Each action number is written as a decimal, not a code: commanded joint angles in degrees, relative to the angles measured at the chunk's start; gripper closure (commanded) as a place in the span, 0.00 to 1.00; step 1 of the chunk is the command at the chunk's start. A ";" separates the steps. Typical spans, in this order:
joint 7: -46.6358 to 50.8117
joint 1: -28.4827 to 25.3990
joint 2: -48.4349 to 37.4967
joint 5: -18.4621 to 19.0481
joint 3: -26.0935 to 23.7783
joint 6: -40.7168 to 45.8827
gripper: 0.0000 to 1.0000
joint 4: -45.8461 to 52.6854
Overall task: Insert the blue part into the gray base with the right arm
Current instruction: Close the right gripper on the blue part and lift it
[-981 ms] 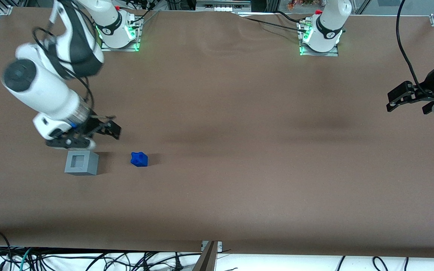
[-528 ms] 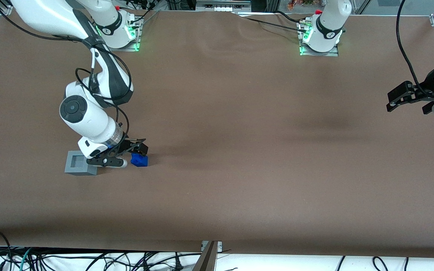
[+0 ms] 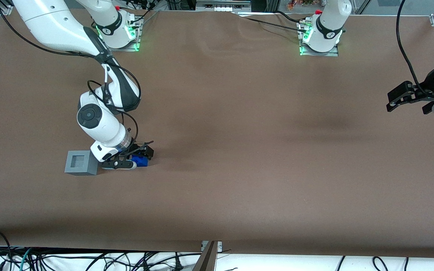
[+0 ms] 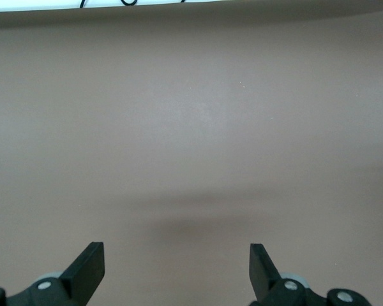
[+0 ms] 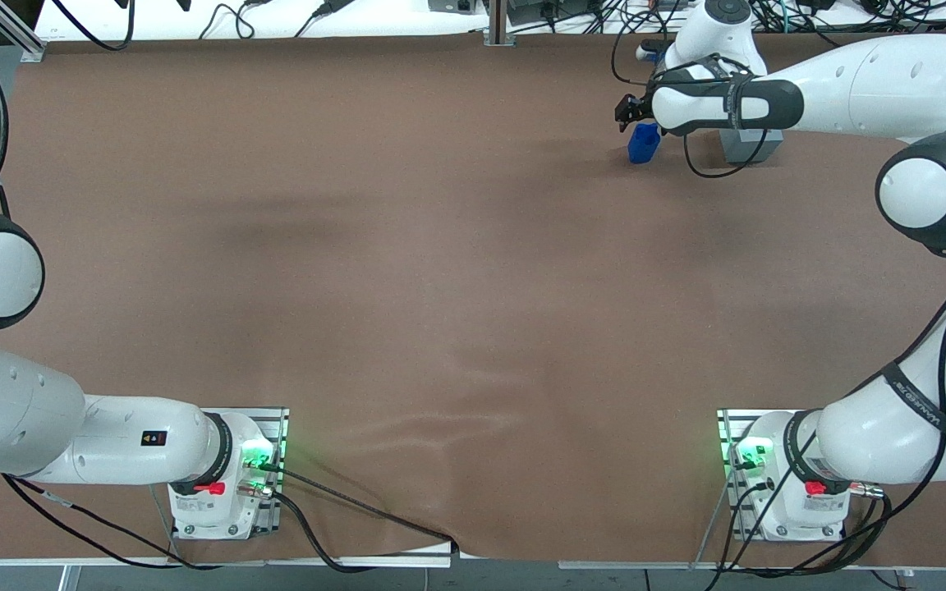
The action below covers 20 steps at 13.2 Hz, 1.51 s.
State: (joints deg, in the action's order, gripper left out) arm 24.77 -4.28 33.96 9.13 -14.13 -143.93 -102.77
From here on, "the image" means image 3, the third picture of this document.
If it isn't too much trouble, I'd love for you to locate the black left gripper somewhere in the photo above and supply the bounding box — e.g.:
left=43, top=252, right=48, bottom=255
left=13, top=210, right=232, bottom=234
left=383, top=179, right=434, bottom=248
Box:
left=386, top=60, right=434, bottom=113

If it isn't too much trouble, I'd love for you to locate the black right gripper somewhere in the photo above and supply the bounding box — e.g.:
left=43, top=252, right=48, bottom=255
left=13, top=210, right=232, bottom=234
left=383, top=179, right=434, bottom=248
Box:
left=111, top=142, right=154, bottom=163

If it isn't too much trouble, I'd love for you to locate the gray cube base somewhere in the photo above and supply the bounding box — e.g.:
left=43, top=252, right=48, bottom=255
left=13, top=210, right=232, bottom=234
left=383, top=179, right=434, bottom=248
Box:
left=64, top=150, right=99, bottom=176

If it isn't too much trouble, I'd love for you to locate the brown table cover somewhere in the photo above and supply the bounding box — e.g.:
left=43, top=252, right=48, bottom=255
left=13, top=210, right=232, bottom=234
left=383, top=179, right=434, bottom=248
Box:
left=0, top=8, right=434, bottom=259

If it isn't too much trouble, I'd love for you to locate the gray slanted bar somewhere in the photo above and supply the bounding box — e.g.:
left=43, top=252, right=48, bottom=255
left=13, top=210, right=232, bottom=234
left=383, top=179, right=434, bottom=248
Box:
left=192, top=241, right=218, bottom=271

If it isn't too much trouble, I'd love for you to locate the orange background clutter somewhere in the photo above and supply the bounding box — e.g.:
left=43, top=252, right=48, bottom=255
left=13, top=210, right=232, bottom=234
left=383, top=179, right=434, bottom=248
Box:
left=287, top=0, right=316, bottom=10

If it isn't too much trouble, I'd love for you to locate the white terminal block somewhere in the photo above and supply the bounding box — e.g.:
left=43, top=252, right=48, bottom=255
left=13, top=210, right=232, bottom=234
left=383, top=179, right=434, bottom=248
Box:
left=196, top=0, right=251, bottom=12

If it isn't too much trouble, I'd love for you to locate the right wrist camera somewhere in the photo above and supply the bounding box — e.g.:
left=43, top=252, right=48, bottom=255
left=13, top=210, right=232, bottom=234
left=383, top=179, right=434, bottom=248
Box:
left=101, top=160, right=137, bottom=171

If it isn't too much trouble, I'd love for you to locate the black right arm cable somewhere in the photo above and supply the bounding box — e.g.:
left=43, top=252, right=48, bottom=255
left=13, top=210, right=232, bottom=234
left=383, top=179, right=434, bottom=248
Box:
left=0, top=0, right=142, bottom=144

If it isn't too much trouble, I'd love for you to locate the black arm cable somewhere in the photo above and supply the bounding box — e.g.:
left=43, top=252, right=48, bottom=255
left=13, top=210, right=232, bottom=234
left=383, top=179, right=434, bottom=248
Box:
left=0, top=0, right=142, bottom=144
left=396, top=0, right=428, bottom=96

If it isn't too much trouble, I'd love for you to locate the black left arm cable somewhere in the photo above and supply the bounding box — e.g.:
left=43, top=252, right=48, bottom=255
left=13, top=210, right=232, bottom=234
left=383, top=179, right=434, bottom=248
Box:
left=396, top=0, right=428, bottom=96

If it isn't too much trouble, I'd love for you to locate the silver edge bracket plate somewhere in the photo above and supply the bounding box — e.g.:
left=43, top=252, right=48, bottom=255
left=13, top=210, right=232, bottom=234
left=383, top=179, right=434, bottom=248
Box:
left=201, top=241, right=223, bottom=253

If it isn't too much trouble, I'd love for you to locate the short black table cable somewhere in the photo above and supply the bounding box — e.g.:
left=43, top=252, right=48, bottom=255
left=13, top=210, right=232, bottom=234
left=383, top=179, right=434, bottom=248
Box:
left=274, top=11, right=309, bottom=24

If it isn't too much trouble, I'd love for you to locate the black base cable bundle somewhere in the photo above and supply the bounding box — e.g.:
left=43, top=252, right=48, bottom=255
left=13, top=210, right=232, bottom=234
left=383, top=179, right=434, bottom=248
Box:
left=125, top=0, right=161, bottom=29

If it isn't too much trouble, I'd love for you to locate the long black table cable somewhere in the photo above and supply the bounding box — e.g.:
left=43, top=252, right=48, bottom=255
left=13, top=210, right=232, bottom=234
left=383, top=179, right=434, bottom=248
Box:
left=239, top=15, right=308, bottom=33

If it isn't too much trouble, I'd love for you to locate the teal floor cable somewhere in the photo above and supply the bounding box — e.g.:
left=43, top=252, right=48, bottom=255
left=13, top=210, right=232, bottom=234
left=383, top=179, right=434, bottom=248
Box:
left=20, top=247, right=34, bottom=271

